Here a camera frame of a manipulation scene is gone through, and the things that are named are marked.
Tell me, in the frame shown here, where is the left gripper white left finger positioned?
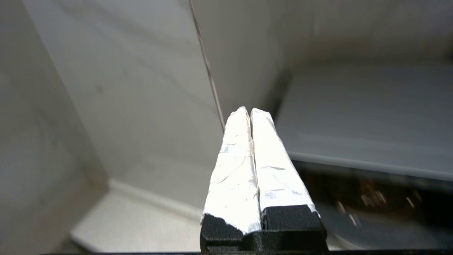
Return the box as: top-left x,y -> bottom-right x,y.
200,106 -> 262,253

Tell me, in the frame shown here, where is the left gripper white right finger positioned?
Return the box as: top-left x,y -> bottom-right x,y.
250,108 -> 328,241

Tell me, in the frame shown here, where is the silver Panasonic microwave oven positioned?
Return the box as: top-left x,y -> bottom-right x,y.
274,62 -> 453,250

